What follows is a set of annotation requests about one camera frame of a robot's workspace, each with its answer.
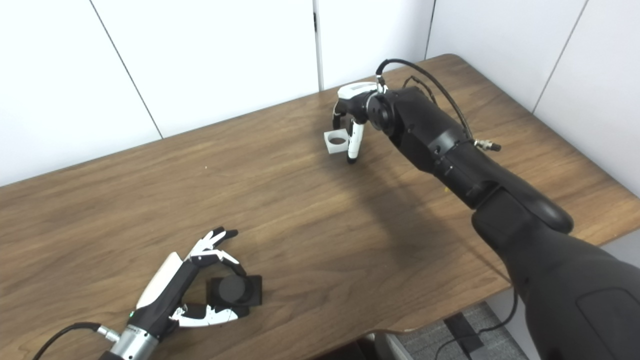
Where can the black peg with square base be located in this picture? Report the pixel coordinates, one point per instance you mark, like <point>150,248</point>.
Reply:
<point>235,290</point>

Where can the black table foot bar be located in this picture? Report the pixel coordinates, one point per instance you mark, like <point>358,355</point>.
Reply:
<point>464,332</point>

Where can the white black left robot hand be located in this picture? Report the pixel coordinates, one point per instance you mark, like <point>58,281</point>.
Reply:
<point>165,290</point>

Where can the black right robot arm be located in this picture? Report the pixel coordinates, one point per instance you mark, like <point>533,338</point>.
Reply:
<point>450,155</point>

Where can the white square piece with hole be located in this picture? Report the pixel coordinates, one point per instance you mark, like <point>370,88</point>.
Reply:
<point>334,148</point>

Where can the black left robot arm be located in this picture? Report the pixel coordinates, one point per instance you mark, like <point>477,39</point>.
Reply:
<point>132,345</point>

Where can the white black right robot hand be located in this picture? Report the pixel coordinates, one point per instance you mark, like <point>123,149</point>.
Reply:
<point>357,100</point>

